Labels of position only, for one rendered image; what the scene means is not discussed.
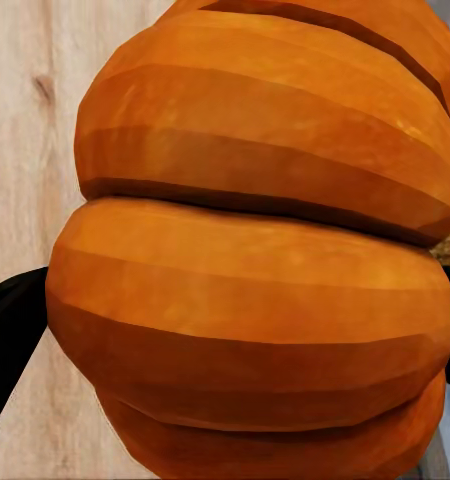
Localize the pumpkin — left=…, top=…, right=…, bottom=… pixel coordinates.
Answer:
left=45, top=0, right=450, bottom=480

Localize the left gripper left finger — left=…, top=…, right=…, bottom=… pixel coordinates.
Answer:
left=0, top=267, right=48, bottom=414

